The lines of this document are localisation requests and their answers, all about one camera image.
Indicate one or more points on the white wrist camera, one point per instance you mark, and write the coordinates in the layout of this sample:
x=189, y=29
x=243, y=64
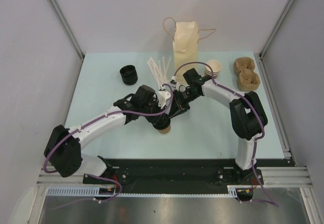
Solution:
x=174, y=82
x=164, y=98

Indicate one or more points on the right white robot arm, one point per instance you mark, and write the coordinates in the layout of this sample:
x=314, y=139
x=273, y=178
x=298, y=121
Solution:
x=248, y=118

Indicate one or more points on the white cable duct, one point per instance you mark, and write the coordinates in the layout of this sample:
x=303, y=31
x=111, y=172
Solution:
x=105, y=192

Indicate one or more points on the black plastic cup lid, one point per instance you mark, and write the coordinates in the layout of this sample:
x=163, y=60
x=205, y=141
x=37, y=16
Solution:
x=162, y=124

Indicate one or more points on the stack of paper cups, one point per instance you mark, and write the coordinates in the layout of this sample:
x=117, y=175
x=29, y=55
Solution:
x=213, y=68

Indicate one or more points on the tan paper bag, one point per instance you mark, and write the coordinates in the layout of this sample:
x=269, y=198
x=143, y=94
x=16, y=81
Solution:
x=185, y=44

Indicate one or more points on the brown pulp cup carriers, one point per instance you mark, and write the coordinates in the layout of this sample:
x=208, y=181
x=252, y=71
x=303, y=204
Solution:
x=247, y=79

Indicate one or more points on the brown paper coffee cup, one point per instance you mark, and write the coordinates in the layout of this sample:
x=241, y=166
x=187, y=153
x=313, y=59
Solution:
x=165, y=131

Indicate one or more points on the stack of black lids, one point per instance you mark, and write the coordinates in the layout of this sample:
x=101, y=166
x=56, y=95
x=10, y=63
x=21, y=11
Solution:
x=129, y=74

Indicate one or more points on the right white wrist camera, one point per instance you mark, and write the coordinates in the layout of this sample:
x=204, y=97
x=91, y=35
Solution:
x=174, y=82

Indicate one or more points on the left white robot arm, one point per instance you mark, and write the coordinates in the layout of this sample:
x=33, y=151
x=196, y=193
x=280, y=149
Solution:
x=63, y=152

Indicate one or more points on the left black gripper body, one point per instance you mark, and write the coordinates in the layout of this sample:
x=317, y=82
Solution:
x=152, y=108

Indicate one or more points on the pile of white straws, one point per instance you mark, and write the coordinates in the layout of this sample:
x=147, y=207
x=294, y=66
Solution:
x=159, y=70

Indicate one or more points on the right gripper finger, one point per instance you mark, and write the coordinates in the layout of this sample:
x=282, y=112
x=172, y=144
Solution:
x=174, y=105
x=174, y=112

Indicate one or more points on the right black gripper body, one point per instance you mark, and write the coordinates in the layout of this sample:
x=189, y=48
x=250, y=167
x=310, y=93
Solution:
x=184, y=98

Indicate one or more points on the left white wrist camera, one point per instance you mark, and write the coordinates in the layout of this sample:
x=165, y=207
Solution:
x=164, y=98

